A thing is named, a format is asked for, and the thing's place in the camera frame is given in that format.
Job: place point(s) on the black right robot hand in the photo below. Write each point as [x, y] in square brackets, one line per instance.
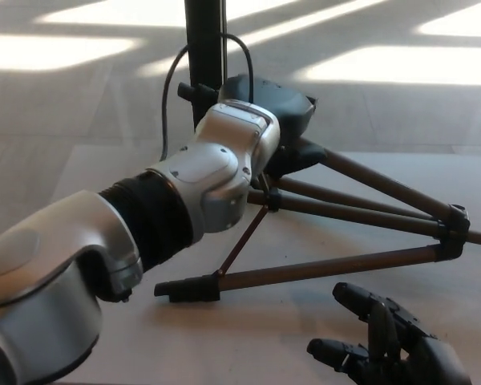
[417, 353]

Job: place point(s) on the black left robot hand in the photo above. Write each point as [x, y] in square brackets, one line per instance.
[272, 100]

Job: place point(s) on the brown and black camera tripod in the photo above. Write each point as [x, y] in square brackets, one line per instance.
[344, 264]

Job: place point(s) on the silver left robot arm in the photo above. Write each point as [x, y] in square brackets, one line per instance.
[64, 260]

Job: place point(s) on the black vertical post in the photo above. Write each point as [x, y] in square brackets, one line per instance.
[204, 40]

